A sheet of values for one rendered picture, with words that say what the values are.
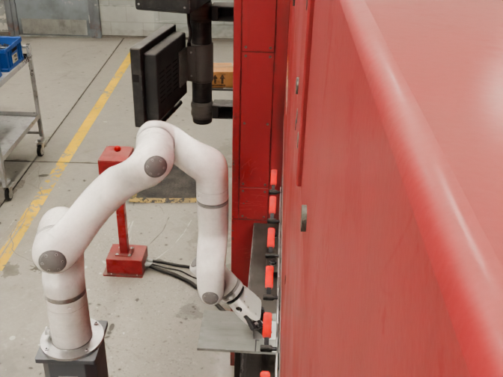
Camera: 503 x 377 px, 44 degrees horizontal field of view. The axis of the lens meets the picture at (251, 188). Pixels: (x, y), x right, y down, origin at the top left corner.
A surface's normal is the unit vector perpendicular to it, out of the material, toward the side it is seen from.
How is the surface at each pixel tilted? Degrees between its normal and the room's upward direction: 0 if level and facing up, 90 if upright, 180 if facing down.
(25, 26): 90
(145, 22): 90
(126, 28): 90
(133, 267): 90
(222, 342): 0
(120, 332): 0
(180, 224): 0
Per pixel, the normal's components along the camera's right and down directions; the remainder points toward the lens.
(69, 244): 0.49, 0.14
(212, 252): 0.01, -0.30
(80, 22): -0.01, 0.48
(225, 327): 0.03, -0.88
